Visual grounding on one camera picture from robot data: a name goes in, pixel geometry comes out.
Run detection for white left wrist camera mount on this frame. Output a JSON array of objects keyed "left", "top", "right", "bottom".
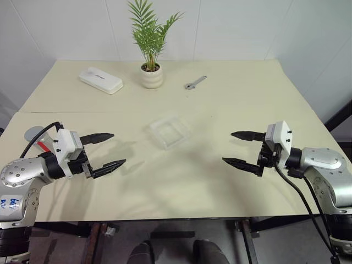
[{"left": 53, "top": 128, "right": 84, "bottom": 177}]

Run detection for dark rounded shape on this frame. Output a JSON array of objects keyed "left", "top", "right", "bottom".
[
  {"left": 130, "top": 241, "right": 155, "bottom": 264},
  {"left": 192, "top": 239, "right": 229, "bottom": 264}
]

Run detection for white ribbed plant pot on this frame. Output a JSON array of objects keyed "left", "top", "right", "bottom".
[{"left": 141, "top": 62, "right": 164, "bottom": 90}]

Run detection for black slanted metal bar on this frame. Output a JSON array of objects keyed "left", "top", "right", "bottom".
[{"left": 323, "top": 98, "right": 352, "bottom": 130}]

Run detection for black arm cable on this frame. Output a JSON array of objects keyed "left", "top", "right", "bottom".
[
  {"left": 272, "top": 150, "right": 340, "bottom": 264},
  {"left": 301, "top": 174, "right": 332, "bottom": 243},
  {"left": 19, "top": 122, "right": 64, "bottom": 160}
]

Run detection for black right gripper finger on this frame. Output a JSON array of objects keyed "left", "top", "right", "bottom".
[
  {"left": 222, "top": 157, "right": 261, "bottom": 177},
  {"left": 230, "top": 130, "right": 267, "bottom": 142}
]

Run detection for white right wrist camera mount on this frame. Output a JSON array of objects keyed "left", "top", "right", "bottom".
[{"left": 265, "top": 120, "right": 293, "bottom": 166}]

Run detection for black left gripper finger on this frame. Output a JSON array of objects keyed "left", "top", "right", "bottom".
[
  {"left": 79, "top": 133, "right": 115, "bottom": 146},
  {"left": 91, "top": 158, "right": 127, "bottom": 180}
]

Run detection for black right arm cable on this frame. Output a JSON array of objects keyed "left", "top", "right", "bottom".
[
  {"left": 272, "top": 150, "right": 340, "bottom": 264},
  {"left": 301, "top": 174, "right": 332, "bottom": 243}
]

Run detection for silver adjustable wrench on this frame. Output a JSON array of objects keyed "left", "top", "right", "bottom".
[{"left": 184, "top": 75, "right": 208, "bottom": 91}]

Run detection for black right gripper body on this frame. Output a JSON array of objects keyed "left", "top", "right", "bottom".
[{"left": 256, "top": 139, "right": 284, "bottom": 177}]

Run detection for green potted palm plant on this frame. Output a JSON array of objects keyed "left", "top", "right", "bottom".
[{"left": 126, "top": 0, "right": 184, "bottom": 72}]

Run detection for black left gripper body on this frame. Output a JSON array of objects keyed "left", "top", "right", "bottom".
[{"left": 67, "top": 149, "right": 96, "bottom": 180}]

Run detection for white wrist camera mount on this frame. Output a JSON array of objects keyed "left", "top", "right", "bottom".
[
  {"left": 265, "top": 120, "right": 293, "bottom": 166},
  {"left": 53, "top": 128, "right": 84, "bottom": 177}
]

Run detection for clear plastic container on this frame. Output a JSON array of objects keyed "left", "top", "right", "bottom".
[{"left": 145, "top": 109, "right": 193, "bottom": 151}]

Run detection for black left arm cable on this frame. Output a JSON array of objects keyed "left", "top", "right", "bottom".
[{"left": 19, "top": 122, "right": 64, "bottom": 160}]

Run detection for white rectangular case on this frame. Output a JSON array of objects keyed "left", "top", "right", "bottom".
[{"left": 79, "top": 67, "right": 124, "bottom": 96}]

